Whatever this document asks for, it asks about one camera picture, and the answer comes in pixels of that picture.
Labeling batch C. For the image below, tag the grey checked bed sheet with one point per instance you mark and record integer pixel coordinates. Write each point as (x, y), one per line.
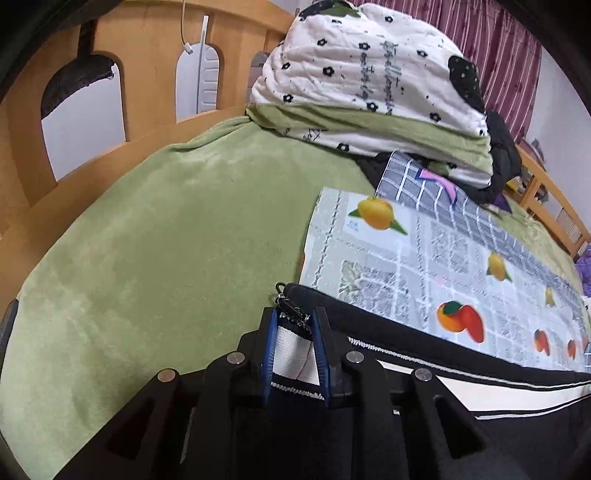
(485, 221)

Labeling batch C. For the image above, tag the green fleece blanket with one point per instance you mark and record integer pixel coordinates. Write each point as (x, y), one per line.
(161, 254)

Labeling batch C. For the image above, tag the purple plush toy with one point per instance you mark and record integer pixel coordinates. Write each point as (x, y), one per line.
(585, 267)

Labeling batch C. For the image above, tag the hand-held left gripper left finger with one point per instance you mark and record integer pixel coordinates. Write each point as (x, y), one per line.
(270, 344)

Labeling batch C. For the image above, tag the black pants with white stripe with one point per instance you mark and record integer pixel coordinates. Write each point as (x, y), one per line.
(415, 341)

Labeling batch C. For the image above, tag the black jacket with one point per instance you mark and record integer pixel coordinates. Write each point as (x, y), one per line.
(503, 152)

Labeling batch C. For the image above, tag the white floral quilt green trim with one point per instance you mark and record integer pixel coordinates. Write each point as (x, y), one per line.
(346, 69)

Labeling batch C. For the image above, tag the fruit print plastic tablecloth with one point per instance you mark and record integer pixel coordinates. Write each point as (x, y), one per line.
(415, 258)

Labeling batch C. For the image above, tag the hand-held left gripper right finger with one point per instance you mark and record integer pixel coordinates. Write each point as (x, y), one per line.
(323, 353)

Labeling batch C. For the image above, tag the maroon patterned curtain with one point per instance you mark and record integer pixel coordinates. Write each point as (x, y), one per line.
(498, 55)

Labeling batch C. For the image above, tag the purple cloth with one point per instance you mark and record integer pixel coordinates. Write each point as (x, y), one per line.
(503, 203)

